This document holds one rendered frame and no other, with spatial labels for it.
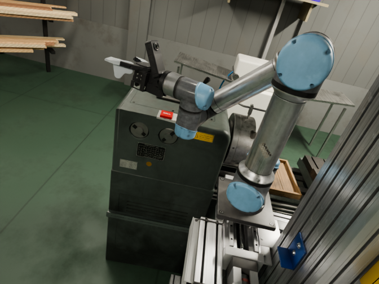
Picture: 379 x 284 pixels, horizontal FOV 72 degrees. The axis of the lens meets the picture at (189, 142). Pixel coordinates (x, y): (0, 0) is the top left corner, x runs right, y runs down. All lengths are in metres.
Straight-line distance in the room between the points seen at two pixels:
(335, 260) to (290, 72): 0.45
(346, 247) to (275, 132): 0.31
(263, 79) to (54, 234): 1.97
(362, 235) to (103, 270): 1.78
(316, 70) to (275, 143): 0.22
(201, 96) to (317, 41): 0.33
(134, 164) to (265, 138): 0.90
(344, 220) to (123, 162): 1.10
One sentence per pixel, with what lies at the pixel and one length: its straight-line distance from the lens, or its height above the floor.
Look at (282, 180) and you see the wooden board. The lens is 1.82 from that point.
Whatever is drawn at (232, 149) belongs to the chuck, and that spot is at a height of 1.10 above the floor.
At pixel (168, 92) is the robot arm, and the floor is 1.55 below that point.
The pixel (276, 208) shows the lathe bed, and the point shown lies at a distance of 1.81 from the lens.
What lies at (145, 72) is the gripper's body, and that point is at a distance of 0.87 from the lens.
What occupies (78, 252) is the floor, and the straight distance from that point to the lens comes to 2.26.
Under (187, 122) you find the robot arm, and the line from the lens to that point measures 0.83.
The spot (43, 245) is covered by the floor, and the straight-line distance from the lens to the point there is 2.33.
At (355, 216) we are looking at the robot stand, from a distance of 0.72.
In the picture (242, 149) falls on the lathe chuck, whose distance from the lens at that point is 1.49.
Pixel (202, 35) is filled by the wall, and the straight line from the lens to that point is 4.50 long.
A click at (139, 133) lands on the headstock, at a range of 1.36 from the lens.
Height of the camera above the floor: 1.86
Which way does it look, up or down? 32 degrees down
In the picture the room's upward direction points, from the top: 14 degrees clockwise
